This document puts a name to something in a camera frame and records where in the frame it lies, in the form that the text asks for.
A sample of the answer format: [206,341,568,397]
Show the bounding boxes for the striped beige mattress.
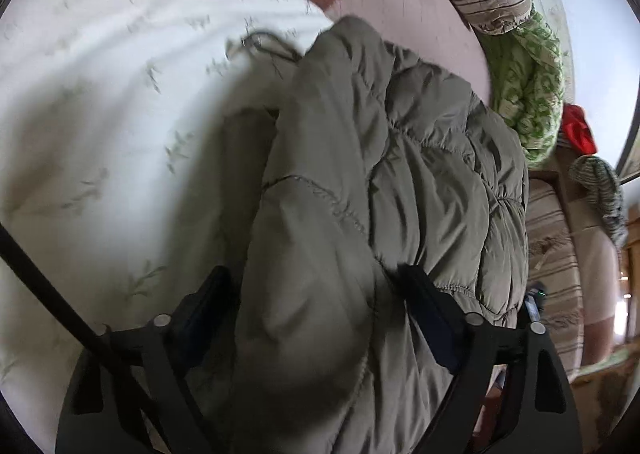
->
[524,178,587,381]

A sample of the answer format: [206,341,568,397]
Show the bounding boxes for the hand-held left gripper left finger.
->
[55,265,233,454]

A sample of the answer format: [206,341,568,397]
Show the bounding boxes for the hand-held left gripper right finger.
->
[397,264,583,454]

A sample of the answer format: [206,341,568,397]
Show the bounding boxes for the green floral blanket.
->
[479,4,567,166]

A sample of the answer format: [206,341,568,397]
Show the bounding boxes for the black cable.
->
[0,226,156,417]

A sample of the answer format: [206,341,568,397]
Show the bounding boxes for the red cloth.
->
[556,104,599,156]

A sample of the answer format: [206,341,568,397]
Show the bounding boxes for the white leaf print bedsheet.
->
[0,0,336,454]

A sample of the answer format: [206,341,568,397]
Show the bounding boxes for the olive quilted jacket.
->
[190,16,531,454]

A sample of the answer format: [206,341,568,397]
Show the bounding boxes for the green white striped cloth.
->
[569,155,629,249]

